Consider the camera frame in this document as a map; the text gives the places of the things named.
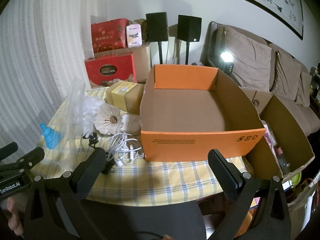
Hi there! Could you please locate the small black clip stand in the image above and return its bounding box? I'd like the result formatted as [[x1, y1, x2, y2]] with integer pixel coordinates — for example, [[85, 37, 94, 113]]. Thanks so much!
[[80, 132, 116, 175]]

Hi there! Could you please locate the blue silicone funnel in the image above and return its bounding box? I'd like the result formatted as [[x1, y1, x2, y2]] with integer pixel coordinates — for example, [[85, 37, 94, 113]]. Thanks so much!
[[40, 122, 64, 150]]

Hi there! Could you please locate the white cable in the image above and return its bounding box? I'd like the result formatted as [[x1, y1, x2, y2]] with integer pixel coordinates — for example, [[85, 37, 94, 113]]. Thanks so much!
[[106, 130, 145, 167]]

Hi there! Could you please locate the clear plastic container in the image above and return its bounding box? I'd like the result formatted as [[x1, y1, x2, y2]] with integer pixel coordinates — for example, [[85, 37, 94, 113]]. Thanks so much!
[[52, 78, 85, 170]]

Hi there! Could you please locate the white feather shuttlecock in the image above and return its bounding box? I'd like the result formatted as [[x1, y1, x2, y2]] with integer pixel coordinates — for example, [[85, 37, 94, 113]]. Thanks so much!
[[94, 103, 123, 135]]

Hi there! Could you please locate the sponge block with yellow label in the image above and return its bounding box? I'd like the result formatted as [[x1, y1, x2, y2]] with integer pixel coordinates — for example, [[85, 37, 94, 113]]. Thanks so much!
[[105, 81, 144, 115]]

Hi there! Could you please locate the white feather duster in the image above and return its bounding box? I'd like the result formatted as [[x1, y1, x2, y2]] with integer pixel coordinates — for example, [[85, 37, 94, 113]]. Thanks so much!
[[82, 93, 105, 137]]

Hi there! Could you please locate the person's left hand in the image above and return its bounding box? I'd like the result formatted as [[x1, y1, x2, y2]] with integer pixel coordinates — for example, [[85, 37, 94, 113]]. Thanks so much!
[[6, 197, 23, 236]]

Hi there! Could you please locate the yellow checkered tablecloth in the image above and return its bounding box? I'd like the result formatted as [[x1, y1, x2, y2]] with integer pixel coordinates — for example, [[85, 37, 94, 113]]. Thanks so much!
[[30, 86, 253, 208]]

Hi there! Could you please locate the large brown cardboard box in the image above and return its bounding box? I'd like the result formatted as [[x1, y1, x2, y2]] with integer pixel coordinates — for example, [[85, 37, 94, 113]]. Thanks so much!
[[242, 88, 315, 181]]

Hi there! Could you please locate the orange cardboard box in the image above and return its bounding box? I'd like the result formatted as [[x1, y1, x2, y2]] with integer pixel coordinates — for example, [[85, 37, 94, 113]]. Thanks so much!
[[140, 64, 265, 162]]

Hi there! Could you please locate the black lamp device with light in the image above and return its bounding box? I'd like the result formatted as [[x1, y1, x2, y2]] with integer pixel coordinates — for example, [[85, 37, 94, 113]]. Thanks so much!
[[215, 50, 234, 75]]

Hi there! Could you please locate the brown sofa with cushions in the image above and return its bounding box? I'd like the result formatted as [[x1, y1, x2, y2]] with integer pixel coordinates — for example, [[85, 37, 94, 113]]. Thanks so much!
[[201, 21, 319, 135]]

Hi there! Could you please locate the red Ferrero gift bag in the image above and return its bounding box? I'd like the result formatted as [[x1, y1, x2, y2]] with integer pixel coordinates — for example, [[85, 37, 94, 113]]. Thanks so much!
[[85, 53, 137, 86]]

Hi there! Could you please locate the white sheer curtain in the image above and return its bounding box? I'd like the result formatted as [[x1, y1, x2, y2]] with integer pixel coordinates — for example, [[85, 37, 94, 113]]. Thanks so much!
[[1, 0, 107, 163]]

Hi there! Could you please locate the brown cardboard box under bags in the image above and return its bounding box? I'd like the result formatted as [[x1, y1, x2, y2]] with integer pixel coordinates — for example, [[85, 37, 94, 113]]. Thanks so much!
[[93, 42, 152, 83]]

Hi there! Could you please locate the red Chinese gift bag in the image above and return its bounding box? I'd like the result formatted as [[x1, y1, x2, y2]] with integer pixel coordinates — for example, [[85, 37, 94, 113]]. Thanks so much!
[[91, 18, 129, 53]]

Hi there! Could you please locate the right black speaker on stand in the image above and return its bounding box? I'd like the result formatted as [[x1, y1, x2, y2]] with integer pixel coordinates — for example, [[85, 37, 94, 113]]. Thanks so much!
[[177, 15, 202, 65]]

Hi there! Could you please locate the black speaker on stand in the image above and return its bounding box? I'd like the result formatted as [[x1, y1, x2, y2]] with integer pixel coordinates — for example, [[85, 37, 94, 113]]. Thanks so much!
[[177, 15, 202, 65], [146, 12, 169, 64]]

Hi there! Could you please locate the pink white paper package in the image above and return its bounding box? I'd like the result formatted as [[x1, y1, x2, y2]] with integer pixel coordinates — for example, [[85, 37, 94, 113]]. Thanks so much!
[[126, 24, 143, 48]]

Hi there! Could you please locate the left black speaker on stand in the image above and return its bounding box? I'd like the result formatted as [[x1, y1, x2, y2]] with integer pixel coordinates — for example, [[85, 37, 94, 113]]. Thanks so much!
[[146, 12, 169, 64]]

